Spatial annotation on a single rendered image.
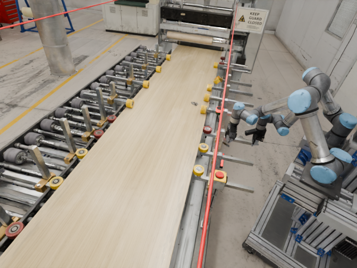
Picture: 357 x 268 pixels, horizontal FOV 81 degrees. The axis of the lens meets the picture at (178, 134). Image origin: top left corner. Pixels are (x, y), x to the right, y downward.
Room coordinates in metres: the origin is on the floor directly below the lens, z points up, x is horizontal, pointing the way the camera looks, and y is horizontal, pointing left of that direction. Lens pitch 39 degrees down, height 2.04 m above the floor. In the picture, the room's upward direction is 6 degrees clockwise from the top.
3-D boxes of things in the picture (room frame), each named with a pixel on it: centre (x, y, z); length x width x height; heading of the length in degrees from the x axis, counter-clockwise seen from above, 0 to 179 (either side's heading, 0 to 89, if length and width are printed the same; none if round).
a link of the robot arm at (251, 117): (1.27, -0.50, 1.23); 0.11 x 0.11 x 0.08; 41
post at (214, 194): (0.71, -0.23, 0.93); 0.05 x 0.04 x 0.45; 170
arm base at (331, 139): (1.34, -1.23, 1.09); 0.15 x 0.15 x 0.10
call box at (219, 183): (0.71, -0.23, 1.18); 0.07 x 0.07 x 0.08; 80
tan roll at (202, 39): (3.88, -0.23, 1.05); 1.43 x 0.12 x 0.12; 80
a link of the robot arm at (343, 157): (0.93, -0.95, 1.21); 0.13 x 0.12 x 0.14; 131
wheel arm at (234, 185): (0.99, -0.37, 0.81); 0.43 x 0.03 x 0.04; 80
